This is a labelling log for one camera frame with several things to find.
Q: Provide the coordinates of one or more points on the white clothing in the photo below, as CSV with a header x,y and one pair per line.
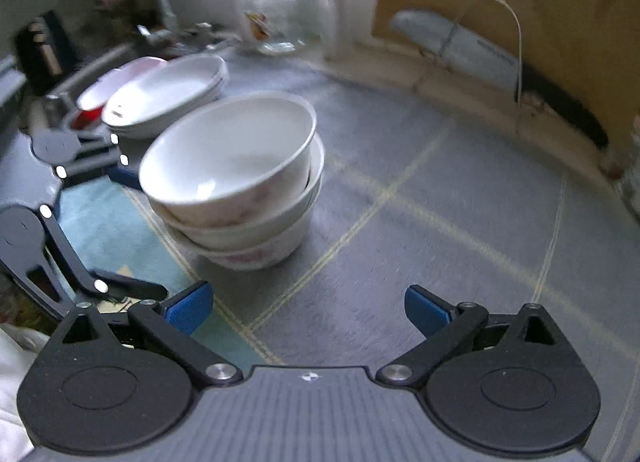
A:
x,y
15,392

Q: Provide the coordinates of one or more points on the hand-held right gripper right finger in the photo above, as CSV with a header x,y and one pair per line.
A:
x,y
427,309

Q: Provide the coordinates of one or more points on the steel cleaver knife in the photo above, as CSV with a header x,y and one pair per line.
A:
x,y
480,49

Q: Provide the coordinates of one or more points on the red and white colander basket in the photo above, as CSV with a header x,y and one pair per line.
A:
x,y
95,97

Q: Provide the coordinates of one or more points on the glass jar with green lid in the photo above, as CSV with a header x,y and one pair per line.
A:
x,y
285,17

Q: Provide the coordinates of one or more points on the stainless steel sink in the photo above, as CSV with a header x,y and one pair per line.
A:
x,y
20,82

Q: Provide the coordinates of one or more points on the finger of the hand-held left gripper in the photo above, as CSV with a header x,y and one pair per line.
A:
x,y
72,262
127,178

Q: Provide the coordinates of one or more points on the wooden cutting board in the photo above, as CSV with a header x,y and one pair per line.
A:
x,y
565,7

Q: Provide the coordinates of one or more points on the white ceramic bowl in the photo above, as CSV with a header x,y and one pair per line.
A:
x,y
260,224
230,152
250,254

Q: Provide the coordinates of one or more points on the black air fryer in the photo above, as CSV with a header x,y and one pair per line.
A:
x,y
45,52

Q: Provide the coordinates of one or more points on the grey and teal checked mat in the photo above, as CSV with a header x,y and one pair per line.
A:
x,y
425,202

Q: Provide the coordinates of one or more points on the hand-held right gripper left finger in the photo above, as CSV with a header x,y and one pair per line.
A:
x,y
190,307

